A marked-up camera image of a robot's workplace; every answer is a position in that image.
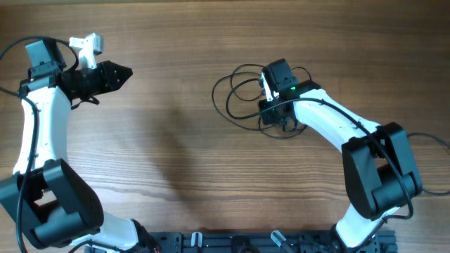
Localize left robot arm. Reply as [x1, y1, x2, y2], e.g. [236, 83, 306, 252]
[1, 33, 146, 252]

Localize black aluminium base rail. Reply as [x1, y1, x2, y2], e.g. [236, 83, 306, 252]
[84, 230, 398, 253]

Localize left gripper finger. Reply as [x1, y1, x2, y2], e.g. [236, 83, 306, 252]
[111, 62, 133, 82]
[114, 74, 131, 91]

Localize left camera cable black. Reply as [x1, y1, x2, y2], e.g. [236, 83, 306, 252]
[1, 36, 79, 252]

